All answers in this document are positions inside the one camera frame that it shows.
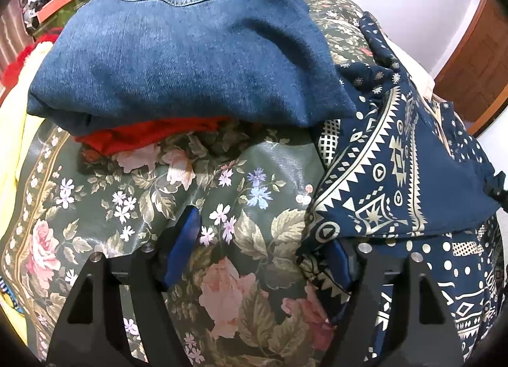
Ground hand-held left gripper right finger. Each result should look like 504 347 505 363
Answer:
317 238 465 367

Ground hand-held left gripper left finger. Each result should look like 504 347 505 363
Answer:
45 205 203 367

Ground navy patterned garment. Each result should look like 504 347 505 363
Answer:
296 12 508 367

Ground floral tablecloth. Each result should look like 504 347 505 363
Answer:
0 0 508 367

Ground red cloth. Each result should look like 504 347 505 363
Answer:
75 115 235 155

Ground folded blue denim jeans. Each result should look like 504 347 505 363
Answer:
26 0 358 135

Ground yellow cloth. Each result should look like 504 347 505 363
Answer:
0 42 54 346

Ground beige cloth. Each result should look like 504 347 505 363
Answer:
409 59 453 153

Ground brown wooden door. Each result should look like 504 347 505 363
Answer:
434 0 508 137

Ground red plush toy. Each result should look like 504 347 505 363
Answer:
2 28 60 88

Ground green box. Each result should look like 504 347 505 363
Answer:
34 0 94 40

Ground brown striped curtain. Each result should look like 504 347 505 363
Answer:
0 0 36 86

